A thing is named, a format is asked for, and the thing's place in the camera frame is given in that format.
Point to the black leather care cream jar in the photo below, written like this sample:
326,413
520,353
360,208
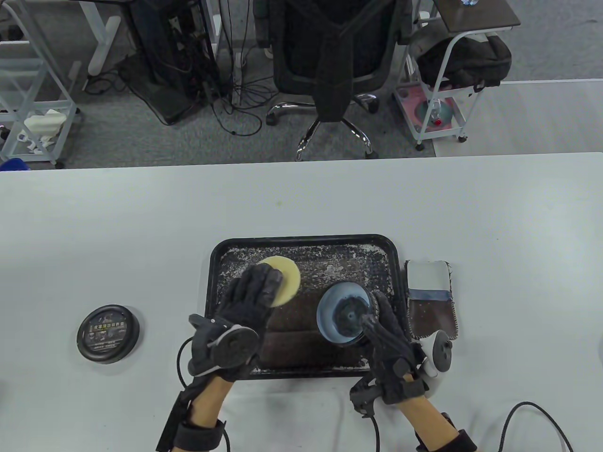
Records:
330,306

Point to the black mesh office chair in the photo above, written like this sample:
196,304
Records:
330,47

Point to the white power strip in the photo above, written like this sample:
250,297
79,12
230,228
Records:
238,75

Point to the yellow round sponge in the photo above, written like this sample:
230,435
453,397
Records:
288,278

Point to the black backpack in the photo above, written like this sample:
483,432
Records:
461,59

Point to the brown leather bag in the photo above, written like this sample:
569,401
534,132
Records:
301,320

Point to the clear bottle with red cap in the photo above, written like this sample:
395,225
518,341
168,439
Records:
438,113

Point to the white desk leg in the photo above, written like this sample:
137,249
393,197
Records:
101,47

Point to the white rolling cart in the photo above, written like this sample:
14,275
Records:
440,135

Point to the blue object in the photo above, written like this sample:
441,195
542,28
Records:
12,165

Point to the white and brown applicator pad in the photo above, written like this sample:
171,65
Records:
426,278

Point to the black white tracking controller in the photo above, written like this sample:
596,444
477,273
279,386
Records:
443,353
235,348

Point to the white foam block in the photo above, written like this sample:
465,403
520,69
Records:
44,122

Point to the black plastic tray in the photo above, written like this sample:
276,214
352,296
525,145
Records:
381,254

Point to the person's left hand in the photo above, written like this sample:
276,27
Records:
245,301

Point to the person's right forearm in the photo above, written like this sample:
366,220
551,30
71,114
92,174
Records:
431,419

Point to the pink cart shelf mat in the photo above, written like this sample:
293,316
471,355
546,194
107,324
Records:
410,101

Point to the black computer tower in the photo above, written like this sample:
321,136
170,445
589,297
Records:
160,47

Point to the person's right hand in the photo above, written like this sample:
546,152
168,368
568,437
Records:
391,339

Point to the white metal shelf rack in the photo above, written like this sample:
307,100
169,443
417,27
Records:
19,49

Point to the person's left forearm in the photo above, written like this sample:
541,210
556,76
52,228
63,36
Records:
212,400

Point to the black round jar lid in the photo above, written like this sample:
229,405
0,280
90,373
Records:
108,332

